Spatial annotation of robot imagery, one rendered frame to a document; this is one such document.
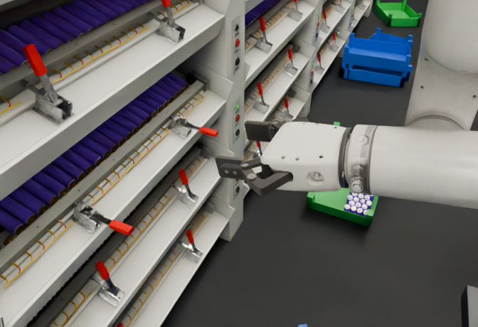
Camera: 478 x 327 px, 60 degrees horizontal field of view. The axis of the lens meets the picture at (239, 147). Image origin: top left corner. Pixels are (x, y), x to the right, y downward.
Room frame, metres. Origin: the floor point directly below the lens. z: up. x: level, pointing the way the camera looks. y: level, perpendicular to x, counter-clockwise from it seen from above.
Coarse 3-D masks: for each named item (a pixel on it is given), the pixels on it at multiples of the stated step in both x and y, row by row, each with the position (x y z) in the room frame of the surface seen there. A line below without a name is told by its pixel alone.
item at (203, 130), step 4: (184, 124) 0.67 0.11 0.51; (188, 124) 0.67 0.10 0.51; (188, 128) 0.66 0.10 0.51; (192, 128) 0.66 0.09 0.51; (196, 128) 0.66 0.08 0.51; (200, 128) 0.66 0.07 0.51; (204, 128) 0.66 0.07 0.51; (200, 132) 0.65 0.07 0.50; (204, 132) 0.65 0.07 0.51; (208, 132) 0.64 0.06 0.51; (212, 132) 0.64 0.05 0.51; (216, 132) 0.64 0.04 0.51
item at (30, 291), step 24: (192, 72) 0.83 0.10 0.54; (216, 96) 0.81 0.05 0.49; (192, 120) 0.71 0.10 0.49; (168, 144) 0.63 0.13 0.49; (192, 144) 0.69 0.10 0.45; (144, 168) 0.56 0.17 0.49; (168, 168) 0.60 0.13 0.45; (120, 192) 0.50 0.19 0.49; (144, 192) 0.53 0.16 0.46; (72, 216) 0.44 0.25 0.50; (120, 216) 0.47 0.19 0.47; (0, 240) 0.38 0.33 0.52; (48, 240) 0.39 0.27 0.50; (72, 240) 0.40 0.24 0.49; (96, 240) 0.41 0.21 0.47; (24, 264) 0.35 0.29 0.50; (48, 264) 0.36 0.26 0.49; (72, 264) 0.37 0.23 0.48; (0, 288) 0.31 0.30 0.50; (24, 288) 0.32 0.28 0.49; (48, 288) 0.33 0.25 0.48; (0, 312) 0.28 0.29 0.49; (24, 312) 0.29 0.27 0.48
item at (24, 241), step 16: (192, 96) 0.76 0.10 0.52; (160, 112) 0.68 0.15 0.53; (176, 112) 0.71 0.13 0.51; (144, 128) 0.63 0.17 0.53; (160, 128) 0.66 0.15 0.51; (128, 144) 0.58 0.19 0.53; (112, 160) 0.54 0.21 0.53; (96, 176) 0.50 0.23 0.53; (80, 192) 0.46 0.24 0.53; (64, 208) 0.43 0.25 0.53; (32, 224) 0.39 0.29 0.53; (48, 224) 0.40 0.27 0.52; (64, 224) 0.41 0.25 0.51; (16, 240) 0.36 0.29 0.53; (32, 240) 0.37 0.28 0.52; (0, 256) 0.34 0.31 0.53; (16, 256) 0.35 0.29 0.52; (0, 272) 0.33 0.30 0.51
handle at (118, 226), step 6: (90, 216) 0.43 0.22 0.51; (96, 216) 0.43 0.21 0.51; (102, 216) 0.43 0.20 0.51; (102, 222) 0.42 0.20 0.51; (108, 222) 0.42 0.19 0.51; (114, 222) 0.41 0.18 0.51; (120, 222) 0.41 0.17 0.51; (114, 228) 0.41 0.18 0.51; (120, 228) 0.40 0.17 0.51; (126, 228) 0.40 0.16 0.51; (132, 228) 0.40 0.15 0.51; (126, 234) 0.40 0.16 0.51
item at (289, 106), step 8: (296, 88) 1.46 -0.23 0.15; (288, 96) 1.45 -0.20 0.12; (296, 96) 1.46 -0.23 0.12; (304, 96) 1.44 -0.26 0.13; (280, 104) 1.39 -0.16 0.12; (288, 104) 1.39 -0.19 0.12; (296, 104) 1.42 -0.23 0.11; (272, 112) 1.29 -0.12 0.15; (280, 112) 1.34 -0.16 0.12; (288, 112) 1.31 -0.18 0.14; (296, 112) 1.37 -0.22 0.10; (272, 120) 1.28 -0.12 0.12; (280, 120) 1.29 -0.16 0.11; (248, 144) 1.09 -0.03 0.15; (256, 144) 1.13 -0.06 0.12; (264, 144) 1.14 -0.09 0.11; (248, 152) 1.09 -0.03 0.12; (256, 152) 1.07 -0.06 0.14; (248, 160) 1.05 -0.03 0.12; (256, 168) 1.02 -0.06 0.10
